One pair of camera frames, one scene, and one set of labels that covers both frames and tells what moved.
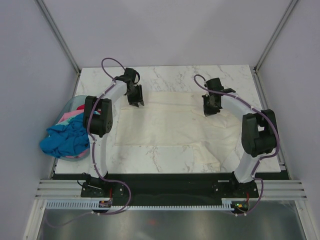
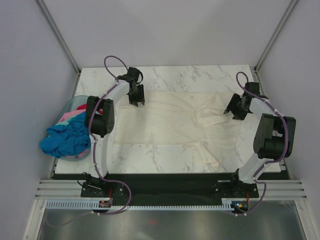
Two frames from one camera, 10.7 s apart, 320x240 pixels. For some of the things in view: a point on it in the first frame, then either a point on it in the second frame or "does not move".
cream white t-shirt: [177, 118] does not move
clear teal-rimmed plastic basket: [73, 104] does not move
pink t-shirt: [68, 115] does not move
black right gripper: [208, 111] → [231, 107]
